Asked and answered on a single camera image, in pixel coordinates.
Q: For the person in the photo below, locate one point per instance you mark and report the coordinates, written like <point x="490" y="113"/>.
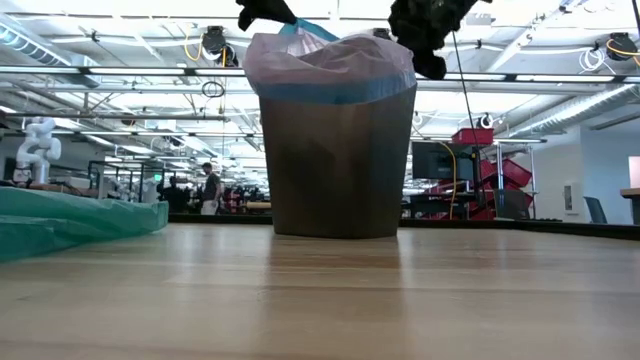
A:
<point x="211" y="187"/>
<point x="175" y="197"/>

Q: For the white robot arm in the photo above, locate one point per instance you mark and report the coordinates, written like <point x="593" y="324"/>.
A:
<point x="37" y="150"/>

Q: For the metal shelving rack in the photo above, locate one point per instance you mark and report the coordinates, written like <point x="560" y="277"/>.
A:
<point x="520" y="141"/>

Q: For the teal trash bag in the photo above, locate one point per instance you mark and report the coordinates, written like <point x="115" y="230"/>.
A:
<point x="75" y="220"/>

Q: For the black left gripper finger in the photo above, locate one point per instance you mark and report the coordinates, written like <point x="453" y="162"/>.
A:
<point x="282" y="11"/>

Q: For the silver ventilation duct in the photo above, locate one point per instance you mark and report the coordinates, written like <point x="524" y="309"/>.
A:
<point x="30" y="45"/>
<point x="565" y="110"/>

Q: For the black monitor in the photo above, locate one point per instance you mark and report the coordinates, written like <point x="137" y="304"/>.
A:
<point x="437" y="160"/>

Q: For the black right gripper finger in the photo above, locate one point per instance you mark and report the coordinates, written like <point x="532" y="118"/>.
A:
<point x="430" y="65"/>

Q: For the tilted red storage bin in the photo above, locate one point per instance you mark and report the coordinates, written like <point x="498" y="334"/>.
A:
<point x="512" y="172"/>

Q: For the brown trash bin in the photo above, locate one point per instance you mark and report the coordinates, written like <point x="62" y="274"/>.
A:
<point x="337" y="165"/>

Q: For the pink wall panel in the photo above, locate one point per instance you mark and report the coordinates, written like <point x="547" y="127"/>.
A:
<point x="635" y="172"/>

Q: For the black aluminium frame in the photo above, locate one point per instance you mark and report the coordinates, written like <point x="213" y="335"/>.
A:
<point x="575" y="230"/>

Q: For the wooden table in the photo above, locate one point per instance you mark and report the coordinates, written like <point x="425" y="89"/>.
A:
<point x="631" y="192"/>

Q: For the dark office chair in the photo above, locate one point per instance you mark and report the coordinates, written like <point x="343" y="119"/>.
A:
<point x="596" y="210"/>

